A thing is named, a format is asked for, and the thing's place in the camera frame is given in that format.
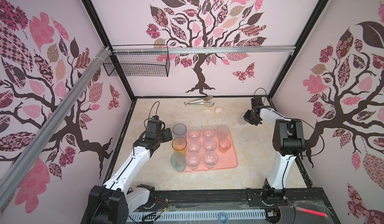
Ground yellow amber glass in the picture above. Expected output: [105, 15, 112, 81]
[172, 137, 187, 153]

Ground metal tongs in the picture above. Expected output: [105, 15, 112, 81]
[184, 96, 215, 107]

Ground pink tray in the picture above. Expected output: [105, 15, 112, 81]
[185, 129, 238, 172]

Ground black wire basket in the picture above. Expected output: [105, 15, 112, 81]
[103, 44, 171, 77]

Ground pink transparent cup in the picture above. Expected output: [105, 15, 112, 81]
[219, 138, 232, 153]

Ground clear faceted glass front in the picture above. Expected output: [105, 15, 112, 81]
[187, 139, 201, 153]

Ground aluminium rail left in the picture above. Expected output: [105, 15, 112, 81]
[1, 46, 111, 208]

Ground pink oval soap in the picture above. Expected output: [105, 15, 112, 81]
[215, 107, 223, 114]

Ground white slotted cable duct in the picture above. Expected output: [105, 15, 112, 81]
[127, 210, 266, 224]

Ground aluminium rail back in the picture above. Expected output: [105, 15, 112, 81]
[113, 45, 296, 54]

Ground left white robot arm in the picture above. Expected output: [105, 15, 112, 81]
[82, 115, 173, 224]

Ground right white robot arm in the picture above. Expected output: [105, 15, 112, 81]
[244, 97, 305, 205]

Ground green tall cup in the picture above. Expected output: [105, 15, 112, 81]
[170, 152, 187, 172]

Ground pink marker pen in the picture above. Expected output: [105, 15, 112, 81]
[296, 207, 327, 218]

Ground aluminium rail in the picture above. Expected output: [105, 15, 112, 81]
[113, 45, 296, 54]
[1, 46, 111, 208]

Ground blue tall cup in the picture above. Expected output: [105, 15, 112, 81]
[172, 123, 187, 139]

